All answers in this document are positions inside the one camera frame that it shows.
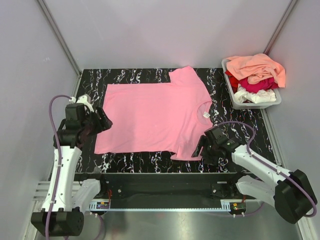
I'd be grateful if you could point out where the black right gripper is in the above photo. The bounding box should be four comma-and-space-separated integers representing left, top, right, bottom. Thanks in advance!
191, 134, 220, 166

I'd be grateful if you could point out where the pink t shirt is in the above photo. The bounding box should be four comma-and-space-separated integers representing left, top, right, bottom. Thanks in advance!
94, 66, 212, 161

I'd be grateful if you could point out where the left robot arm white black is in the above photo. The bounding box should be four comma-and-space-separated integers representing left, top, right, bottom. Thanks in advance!
30, 94, 113, 240

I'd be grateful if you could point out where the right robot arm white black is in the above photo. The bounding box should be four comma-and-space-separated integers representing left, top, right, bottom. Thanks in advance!
192, 126, 318, 224

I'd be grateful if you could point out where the white plastic laundry basket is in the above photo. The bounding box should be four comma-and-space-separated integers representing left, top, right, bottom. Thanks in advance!
221, 58, 282, 110

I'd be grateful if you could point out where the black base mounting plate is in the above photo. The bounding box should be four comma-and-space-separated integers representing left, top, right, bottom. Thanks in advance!
74, 172, 257, 210

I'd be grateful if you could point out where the magenta red shirt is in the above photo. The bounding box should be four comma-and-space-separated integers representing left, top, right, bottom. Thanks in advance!
225, 70, 279, 94

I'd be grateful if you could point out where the white cream shirt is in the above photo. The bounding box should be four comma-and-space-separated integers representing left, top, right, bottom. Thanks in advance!
234, 85, 277, 104

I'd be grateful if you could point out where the peach orange shirt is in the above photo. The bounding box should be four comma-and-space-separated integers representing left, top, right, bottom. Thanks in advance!
226, 53, 286, 88

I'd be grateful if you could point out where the white slotted cable duct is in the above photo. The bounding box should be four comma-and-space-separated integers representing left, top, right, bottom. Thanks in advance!
86, 200, 244, 212

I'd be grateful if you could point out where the right aluminium corner post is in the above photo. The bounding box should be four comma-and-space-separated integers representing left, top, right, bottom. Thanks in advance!
263, 0, 300, 55

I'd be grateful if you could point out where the aluminium corner post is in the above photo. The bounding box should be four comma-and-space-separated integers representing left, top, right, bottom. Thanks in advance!
263, 0, 300, 55
36, 0, 83, 76

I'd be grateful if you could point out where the left aluminium corner post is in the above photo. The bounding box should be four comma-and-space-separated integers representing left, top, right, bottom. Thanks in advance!
36, 0, 83, 76

